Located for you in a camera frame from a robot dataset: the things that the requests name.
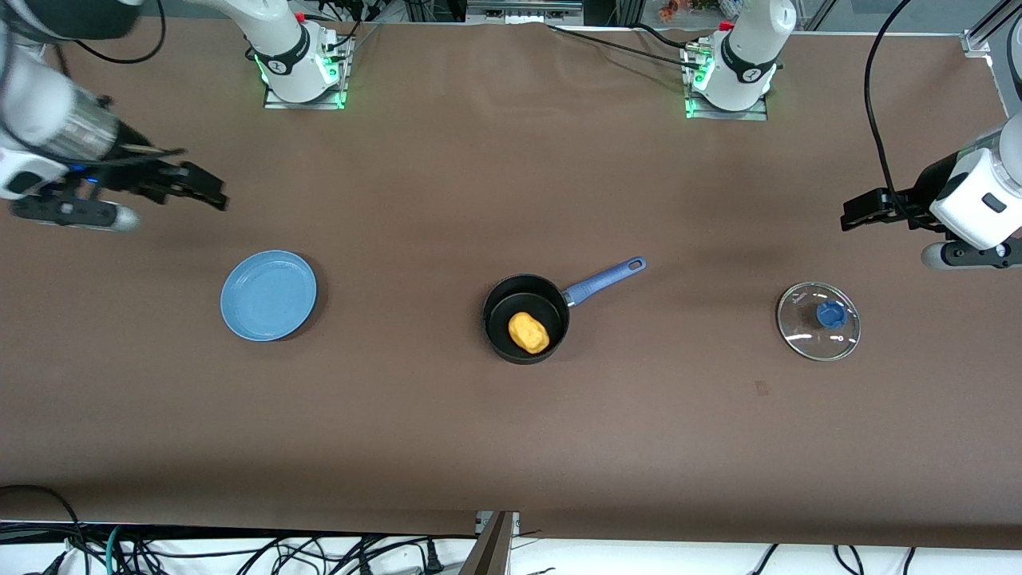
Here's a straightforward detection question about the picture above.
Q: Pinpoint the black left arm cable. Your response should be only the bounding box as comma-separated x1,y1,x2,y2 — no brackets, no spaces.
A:
865,0,917,232

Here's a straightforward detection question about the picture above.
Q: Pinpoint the black pot with blue handle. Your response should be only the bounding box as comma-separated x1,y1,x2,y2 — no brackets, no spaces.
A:
481,256,648,366

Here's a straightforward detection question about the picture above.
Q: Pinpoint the small orange toy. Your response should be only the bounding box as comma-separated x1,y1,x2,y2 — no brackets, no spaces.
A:
659,0,719,22

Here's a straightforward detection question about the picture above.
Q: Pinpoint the yellow potato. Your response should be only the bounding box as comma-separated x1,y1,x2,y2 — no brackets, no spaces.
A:
508,311,551,355

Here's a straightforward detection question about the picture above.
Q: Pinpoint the glass lid with blue knob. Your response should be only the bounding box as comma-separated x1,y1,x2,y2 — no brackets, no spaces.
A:
776,281,862,362

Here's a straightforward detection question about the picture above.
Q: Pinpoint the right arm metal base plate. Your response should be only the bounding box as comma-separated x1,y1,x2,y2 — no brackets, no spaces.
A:
263,32,354,110

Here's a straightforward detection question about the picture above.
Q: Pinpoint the blue round plate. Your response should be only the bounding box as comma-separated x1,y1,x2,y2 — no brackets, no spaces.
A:
220,250,319,343

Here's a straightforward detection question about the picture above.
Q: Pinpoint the black cable on table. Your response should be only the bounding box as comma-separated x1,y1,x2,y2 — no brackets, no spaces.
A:
547,22,694,65

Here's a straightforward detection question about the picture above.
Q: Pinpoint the aluminium profile post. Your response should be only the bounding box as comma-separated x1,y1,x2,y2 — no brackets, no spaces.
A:
459,511,520,575

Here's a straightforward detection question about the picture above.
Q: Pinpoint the aluminium corner bracket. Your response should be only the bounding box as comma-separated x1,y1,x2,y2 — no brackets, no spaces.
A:
962,0,1022,57

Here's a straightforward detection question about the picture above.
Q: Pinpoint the aluminium frame rail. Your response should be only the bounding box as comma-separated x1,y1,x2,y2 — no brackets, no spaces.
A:
465,0,585,25

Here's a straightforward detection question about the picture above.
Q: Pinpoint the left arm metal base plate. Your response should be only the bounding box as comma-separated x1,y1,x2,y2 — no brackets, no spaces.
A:
684,40,769,122

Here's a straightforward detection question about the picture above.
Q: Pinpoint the brown table cover sheet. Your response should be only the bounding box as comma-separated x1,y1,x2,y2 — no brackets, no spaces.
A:
0,18,1022,550

